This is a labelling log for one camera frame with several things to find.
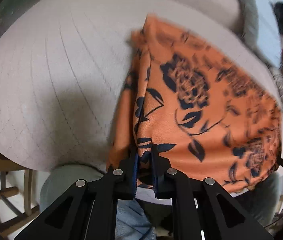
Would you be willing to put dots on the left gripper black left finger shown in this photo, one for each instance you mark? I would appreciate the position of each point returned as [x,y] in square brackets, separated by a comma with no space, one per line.
[76,214]

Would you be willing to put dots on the person's right jeans leg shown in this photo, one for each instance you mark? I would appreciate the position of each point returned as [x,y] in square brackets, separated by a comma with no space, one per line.
[262,201]

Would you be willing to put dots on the pink quilted mattress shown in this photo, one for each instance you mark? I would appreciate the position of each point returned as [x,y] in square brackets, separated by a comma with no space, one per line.
[63,66]

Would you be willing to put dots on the small striped cushion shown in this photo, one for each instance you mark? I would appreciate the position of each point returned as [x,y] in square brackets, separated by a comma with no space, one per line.
[278,78]

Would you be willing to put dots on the light blue pillow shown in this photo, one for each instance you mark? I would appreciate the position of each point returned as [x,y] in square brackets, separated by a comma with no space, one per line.
[260,31]

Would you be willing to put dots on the orange black floral blouse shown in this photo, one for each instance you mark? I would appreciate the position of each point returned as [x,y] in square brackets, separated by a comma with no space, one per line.
[206,115]

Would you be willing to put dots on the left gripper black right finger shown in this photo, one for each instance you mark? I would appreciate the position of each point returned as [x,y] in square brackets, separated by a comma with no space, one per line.
[201,209]

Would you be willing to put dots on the wooden chair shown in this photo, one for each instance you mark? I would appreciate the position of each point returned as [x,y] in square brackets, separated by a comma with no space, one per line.
[21,218]

